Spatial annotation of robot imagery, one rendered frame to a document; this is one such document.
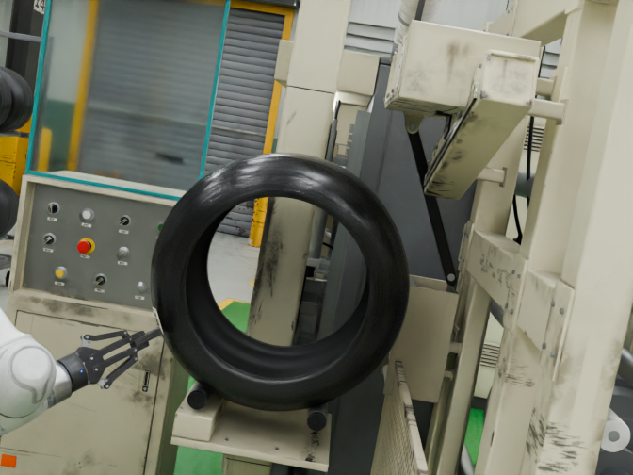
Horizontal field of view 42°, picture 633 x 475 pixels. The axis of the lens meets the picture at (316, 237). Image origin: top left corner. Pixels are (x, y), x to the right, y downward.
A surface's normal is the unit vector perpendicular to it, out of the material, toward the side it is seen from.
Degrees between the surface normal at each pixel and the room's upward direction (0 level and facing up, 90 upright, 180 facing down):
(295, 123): 90
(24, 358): 63
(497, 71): 72
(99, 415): 91
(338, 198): 80
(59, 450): 90
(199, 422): 90
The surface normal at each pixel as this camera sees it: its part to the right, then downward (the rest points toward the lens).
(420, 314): -0.04, 0.11
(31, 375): 0.53, -0.37
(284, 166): 0.03, -0.65
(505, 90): 0.01, -0.19
